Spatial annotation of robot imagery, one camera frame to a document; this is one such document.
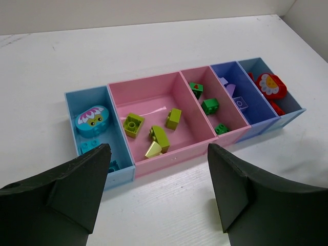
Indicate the red bricks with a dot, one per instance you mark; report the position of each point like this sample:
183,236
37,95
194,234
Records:
277,109

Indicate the green lego plate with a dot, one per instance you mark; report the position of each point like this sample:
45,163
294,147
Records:
221,129

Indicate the lime square lego brick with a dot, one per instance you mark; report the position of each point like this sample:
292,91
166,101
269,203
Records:
173,119

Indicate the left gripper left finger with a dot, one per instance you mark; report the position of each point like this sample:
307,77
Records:
58,206

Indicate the small pink bin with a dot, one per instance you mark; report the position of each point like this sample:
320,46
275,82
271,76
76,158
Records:
224,117

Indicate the lime curved lego piece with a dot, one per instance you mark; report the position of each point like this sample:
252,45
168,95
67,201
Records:
158,135

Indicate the teal small lego brick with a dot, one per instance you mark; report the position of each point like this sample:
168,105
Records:
113,167

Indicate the light blue bin left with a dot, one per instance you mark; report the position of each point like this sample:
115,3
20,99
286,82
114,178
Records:
81,100

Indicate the red round flower lego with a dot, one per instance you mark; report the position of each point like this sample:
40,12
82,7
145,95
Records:
271,86

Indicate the pale yellow slope lego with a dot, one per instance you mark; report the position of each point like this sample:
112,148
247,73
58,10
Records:
154,150

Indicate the purple lego brick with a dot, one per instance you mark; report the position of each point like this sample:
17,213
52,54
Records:
238,100

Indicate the dark green lego piece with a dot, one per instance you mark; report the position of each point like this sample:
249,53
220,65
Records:
197,89

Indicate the green lego row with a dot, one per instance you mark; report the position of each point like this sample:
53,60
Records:
210,106

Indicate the light blue bin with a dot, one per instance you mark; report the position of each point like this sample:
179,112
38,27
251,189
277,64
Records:
288,104
81,100

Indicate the light blue bin right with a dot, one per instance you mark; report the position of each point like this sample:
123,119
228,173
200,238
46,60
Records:
288,104

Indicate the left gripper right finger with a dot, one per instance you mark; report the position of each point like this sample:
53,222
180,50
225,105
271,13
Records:
257,207

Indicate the teal lego bricks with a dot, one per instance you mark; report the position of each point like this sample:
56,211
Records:
89,145

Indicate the periwinkle blue bin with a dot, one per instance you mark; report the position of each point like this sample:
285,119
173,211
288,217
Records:
259,115

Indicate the large pink bin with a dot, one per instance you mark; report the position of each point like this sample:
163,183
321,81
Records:
153,98

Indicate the teal rounded lego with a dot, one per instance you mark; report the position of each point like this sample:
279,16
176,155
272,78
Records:
92,122

